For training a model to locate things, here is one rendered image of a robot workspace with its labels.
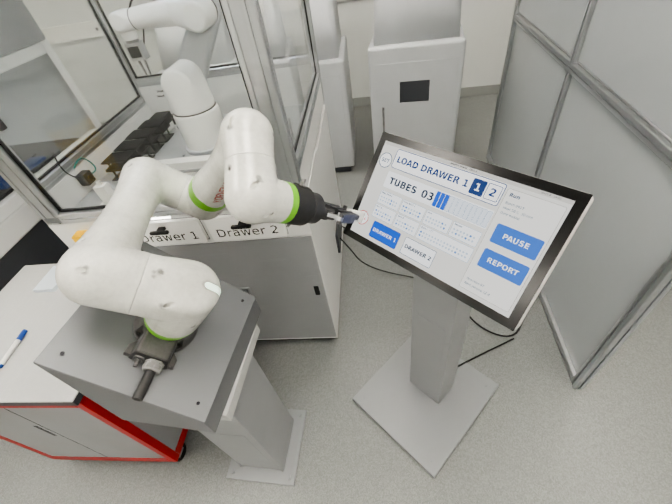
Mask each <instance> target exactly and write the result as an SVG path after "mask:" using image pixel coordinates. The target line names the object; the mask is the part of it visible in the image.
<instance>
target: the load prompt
mask: <svg viewBox="0 0 672 504"><path fill-rule="evenodd" d="M391 168H394V169H397V170H399V171H402V172H405V173H407V174H410V175H413V176H415V177H418V178H421V179H423V180H426V181H429V182H431V183H434V184H437V185H439V186H442V187H445V188H447V189H450V190H453V191H455V192H458V193H461V194H463V195H466V196H469V197H471V198H474V199H477V200H479V201H482V202H485V203H487V204H490V205H493V206H495V207H497V206H498V204H499V202H500V200H501V198H502V196H503V194H504V192H505V190H506V188H507V186H508V184H505V183H502V182H499V181H496V180H492V179H489V178H486V177H483V176H480V175H477V174H474V173H471V172H468V171H465V170H462V169H459V168H456V167H453V166H450V165H447V164H444V163H441V162H438V161H435V160H432V159H429V158H426V157H423V156H420V155H416V154H413V153H410V152H407V151H404V150H401V149H398V150H397V153H396V155H395V158H394V160H393V163H392V165H391Z"/></svg>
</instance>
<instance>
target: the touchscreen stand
mask: <svg viewBox="0 0 672 504"><path fill-rule="evenodd" d="M471 309H472V307H470V306H468V305H467V304H465V303H463V302H461V301H460V300H458V299H456V298H454V297H453V296H451V295H449V294H448V293H446V292H444V291H442V290H441V289H439V288H437V287H435V286H434V285H432V284H430V283H429V282H427V281H425V280H423V279H422V278H420V277H418V276H417V275H415V274H414V278H413V306H412V333H411V336H410V337H409V338H408V339H407V340H406V342H405V343H404V344H403V345H402V346H401V347H400V348H399V349H398V350H397V351H396V352H395V353H394V354H393V355H392V357H391V358H390V359H389V360H388V361H387V362H386V363H385V364H384V365H383V366H382V367H381V368H380V369H379V370H378V372H377V373H376V374H375V375H374V376H373V377H372V378H371V379H370V380H369V381H368V382H367V383H366V384H365V385H364V386H363V388H362V389H361V390H360V391H359V392H358V393H357V394H356V395H355V396H354V397H353V398H352V399H353V401H354V402H355V403H356V404H357V405H358V406H359V407H360V408H361V409H362V410H363V411H364V412H365V413H366V414H367V415H368V416H369V417H370V418H371V419H372V420H373V421H374V422H375V423H376V424H378V425H379V426H380V427H381V428H382V429H383V430H384V431H385V432H386V433H387V434H388V435H389V436H390V437H391V438H392V439H393V440H394V441H395V442H396V443H397V444H398V445H399V446H400V447H401V448H402V449H403V450H404V451H405V452H407V453H408V454H409V455H410V456H411V457H412V458H413V459H414V460H415V461H416V462H417V463H418V464H419V465H420V466H421V467H422V468H423V469H424V470H425V471H426V472H427V473H428V474H429V475H430V476H431V477H432V478H433V479H434V478H435V477H436V475H437V474H438V472H439V471H440V469H441V468H442V467H443V465H444V464H445V462H446V461H447V459H448V458H449V457H450V455H451V454H452V452H453V451H454V449H455V448H456V447H457V445H458V444H459V442H460V441H461V439H462V438H463V437H464V435H465V434H466V432H467V431H468V429H469V428H470V427H471V425H472V424H473V422H474V421H475V419H476V418H477V417H478V415H479V414H480V412H481V411H482V409H483V408H484V407H485V405H486V404H487V402H488V401H489V399H490V398H491V397H492V395H493V394H494V392H495V391H496V390H497V388H498V386H499V385H498V384H497V383H495V382H494V381H492V380H491V379H489V378H488V377H487V376H485V375H484V374H482V373H481V372H479V371H478V370H476V369H475V368H474V367H472V366H471V365H469V364H468V363H465V364H463V365H461V366H459V367H458V365H459V364H461V363H463V362H465V361H463V360H462V359H460V355H461V350H462V346H463V342H464V338H465V334H466V330H467V326H468V322H469V317H470V313H471Z"/></svg>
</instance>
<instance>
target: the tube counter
mask: <svg viewBox="0 0 672 504"><path fill-rule="evenodd" d="M417 201H419V202H422V203H424V204H426V205H429V206H431V207H433V208H436V209H438V210H441V211H443V212H445V213H448V214H450V215H452V216H455V217H457V218H459V219H462V220H464V221H467V222H469V223H471V224H474V225H476V226H478V227H481V228H483V229H486V227H487V225H488V223H489V221H490V219H491V217H492V215H493V213H494V211H493V210H490V209H487V208H485V207H482V206H480V205H477V204H474V203H472V202H469V201H467V200H464V199H461V198H459V197H456V196H454V195H451V194H448V193H446V192H443V191H441V190H438V189H435V188H433V187H430V186H428V185H425V184H424V187H423V189H422V191H421V193H420V196H419V198H418V200H417Z"/></svg>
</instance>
